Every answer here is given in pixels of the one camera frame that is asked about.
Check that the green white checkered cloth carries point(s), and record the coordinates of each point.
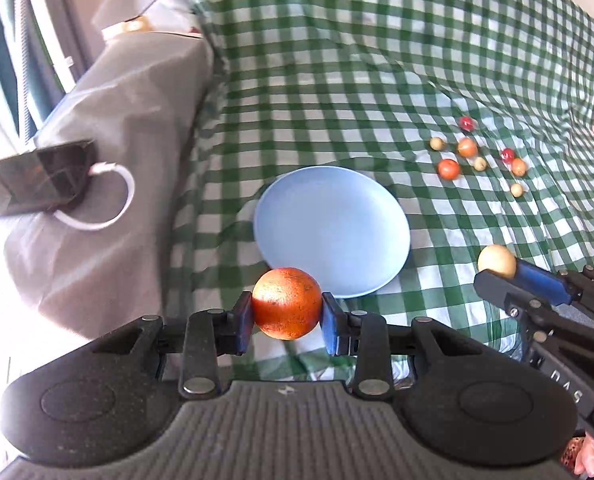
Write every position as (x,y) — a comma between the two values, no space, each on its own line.
(364,85)

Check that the beige small fruit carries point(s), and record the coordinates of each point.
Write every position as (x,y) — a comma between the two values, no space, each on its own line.
(516,190)
(480,164)
(437,144)

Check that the light blue plate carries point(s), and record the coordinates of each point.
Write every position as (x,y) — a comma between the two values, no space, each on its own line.
(339,226)

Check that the window frame and blinds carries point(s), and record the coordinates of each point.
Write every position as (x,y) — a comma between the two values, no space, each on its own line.
(44,51)

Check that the beige round fruit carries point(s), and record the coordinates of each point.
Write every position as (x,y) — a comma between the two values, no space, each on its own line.
(497,259)

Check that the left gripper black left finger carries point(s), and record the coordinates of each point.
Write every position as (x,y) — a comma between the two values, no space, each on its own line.
(113,396)

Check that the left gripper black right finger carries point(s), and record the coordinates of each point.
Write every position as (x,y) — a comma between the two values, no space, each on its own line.
(458,397)

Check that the black phone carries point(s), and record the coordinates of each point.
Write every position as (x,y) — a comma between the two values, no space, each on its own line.
(45,179)

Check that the red cherry fruit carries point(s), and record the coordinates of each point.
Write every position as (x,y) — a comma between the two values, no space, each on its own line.
(507,155)
(467,124)

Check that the grey covered sofa armrest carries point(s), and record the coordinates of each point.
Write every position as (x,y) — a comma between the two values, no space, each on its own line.
(100,265)

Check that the large orange fruit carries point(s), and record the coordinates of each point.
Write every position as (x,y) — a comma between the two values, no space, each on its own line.
(287,303)

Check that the person's right hand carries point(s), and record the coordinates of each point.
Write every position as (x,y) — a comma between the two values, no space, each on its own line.
(578,456)

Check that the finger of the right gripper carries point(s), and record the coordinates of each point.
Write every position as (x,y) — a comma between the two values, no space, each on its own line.
(507,294)
(575,288)

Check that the red cherry fruit lower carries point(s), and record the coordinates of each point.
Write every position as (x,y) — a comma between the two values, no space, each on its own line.
(507,155)

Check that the red cherry fruit upper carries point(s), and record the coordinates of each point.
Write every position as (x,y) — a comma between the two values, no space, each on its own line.
(467,124)

